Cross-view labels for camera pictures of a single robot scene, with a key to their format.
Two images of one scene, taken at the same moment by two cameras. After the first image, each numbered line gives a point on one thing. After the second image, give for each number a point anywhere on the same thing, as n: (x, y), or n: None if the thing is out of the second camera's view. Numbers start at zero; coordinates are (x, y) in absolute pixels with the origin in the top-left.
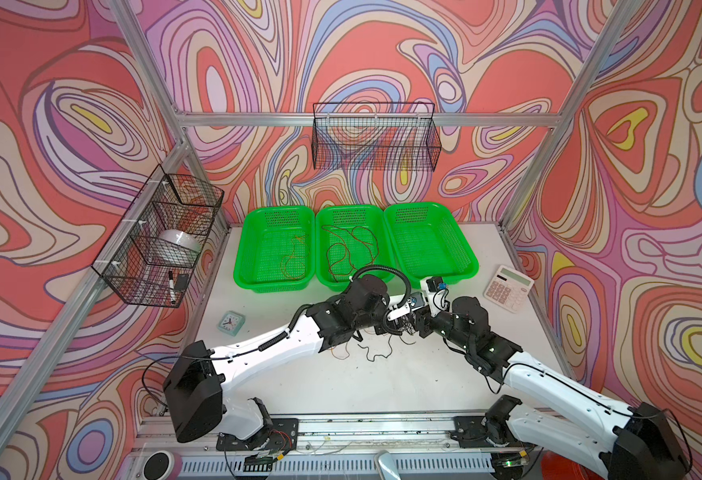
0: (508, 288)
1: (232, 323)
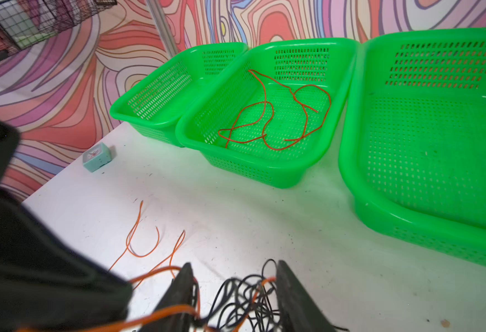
0: None
1: (96, 157)
